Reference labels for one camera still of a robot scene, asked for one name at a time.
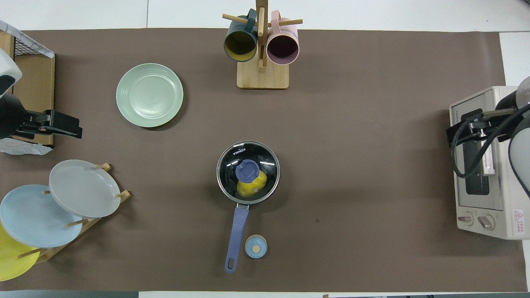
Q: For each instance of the wooden plate rack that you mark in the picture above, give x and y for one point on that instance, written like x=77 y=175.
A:
x=83 y=225

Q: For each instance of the glass lid with blue knob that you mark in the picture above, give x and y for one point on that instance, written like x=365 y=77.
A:
x=230 y=167

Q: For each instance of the light green plate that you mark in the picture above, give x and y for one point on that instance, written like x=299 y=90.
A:
x=149 y=95

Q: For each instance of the light blue plate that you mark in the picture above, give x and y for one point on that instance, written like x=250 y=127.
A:
x=33 y=219

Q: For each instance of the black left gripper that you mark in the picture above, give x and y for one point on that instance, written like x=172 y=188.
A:
x=12 y=118

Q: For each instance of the wooden shelf boards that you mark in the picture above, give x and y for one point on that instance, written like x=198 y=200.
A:
x=37 y=91

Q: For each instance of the yellow plate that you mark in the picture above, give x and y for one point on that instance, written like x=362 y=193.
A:
x=10 y=260

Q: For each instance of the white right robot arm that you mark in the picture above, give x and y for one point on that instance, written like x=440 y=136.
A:
x=522 y=149

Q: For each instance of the grey plate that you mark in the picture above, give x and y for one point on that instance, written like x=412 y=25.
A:
x=83 y=188

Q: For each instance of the dark teal mug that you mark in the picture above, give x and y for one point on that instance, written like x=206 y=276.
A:
x=240 y=43

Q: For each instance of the wooden mug tree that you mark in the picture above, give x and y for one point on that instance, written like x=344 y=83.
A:
x=263 y=76

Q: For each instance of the yellow lemon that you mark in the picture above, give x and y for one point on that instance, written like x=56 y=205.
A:
x=248 y=190

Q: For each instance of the white toaster oven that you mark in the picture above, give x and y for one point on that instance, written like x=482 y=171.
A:
x=497 y=219

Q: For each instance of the pink mug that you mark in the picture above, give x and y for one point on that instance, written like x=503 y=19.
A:
x=282 y=47

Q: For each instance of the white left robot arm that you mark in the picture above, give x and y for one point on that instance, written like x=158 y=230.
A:
x=8 y=70

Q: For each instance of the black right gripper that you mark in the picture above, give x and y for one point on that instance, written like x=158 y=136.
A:
x=507 y=120

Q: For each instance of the brown table mat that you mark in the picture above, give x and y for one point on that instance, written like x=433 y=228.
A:
x=352 y=165

